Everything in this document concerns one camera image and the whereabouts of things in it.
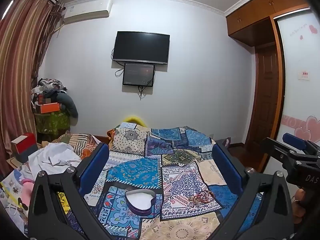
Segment yellow card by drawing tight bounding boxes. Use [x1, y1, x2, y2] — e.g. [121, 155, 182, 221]
[57, 191, 70, 215]

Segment scattered paper booklets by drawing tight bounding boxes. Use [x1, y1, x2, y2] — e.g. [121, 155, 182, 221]
[0, 167, 32, 232]

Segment pile of clothes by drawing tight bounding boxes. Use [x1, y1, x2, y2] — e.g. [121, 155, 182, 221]
[31, 78, 68, 98]

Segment green patterned box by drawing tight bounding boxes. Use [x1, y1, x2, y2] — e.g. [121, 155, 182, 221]
[34, 111, 71, 135]

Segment purple heart-shaped jewelry box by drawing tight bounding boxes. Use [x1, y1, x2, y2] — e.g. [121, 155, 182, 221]
[124, 189, 157, 216]

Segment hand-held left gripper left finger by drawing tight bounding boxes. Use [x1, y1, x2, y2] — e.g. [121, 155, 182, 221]
[27, 142, 118, 240]

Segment white crumpled cloth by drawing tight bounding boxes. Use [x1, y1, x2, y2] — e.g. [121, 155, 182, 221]
[28, 142, 83, 176]

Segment pink soft item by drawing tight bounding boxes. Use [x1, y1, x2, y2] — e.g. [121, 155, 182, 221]
[15, 179, 36, 207]

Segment brown wooden door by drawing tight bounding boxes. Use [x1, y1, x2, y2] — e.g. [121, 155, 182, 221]
[246, 43, 286, 173]

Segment yellow plastic object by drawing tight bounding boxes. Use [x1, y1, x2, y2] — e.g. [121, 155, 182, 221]
[124, 115, 147, 127]

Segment red cardboard box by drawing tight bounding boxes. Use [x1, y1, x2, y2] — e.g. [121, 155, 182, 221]
[10, 133, 38, 165]

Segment white air conditioner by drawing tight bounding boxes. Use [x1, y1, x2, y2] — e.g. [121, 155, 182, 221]
[63, 0, 113, 26]

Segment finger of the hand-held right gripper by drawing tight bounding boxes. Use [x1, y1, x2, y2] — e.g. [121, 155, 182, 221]
[282, 133, 320, 157]
[261, 137, 320, 173]

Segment striped orange cloth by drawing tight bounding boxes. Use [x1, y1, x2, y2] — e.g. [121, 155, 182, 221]
[59, 132, 98, 158]

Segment patchwork patterned blanket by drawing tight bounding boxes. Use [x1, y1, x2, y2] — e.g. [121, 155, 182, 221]
[57, 121, 267, 240]

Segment black wall television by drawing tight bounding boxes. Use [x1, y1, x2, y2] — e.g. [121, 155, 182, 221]
[112, 31, 171, 66]

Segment white heart-print sliding door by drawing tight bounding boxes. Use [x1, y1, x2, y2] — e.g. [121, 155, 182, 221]
[272, 7, 320, 161]

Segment orange box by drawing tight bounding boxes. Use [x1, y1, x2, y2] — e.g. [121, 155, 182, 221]
[39, 102, 62, 115]

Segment small black wall monitor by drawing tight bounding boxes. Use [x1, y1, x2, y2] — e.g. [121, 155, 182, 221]
[122, 63, 156, 88]

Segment wooden overhead cabinet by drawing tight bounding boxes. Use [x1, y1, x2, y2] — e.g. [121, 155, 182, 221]
[224, 0, 311, 47]

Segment red beaded bracelet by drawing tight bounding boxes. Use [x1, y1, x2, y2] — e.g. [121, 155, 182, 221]
[196, 190, 221, 205]

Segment striped brown curtain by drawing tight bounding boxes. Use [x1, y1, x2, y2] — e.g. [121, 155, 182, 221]
[0, 0, 66, 180]

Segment person's right hand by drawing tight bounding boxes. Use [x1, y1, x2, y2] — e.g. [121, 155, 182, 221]
[292, 189, 307, 225]

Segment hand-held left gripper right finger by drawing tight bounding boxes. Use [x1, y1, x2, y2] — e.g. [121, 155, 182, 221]
[212, 144, 294, 240]

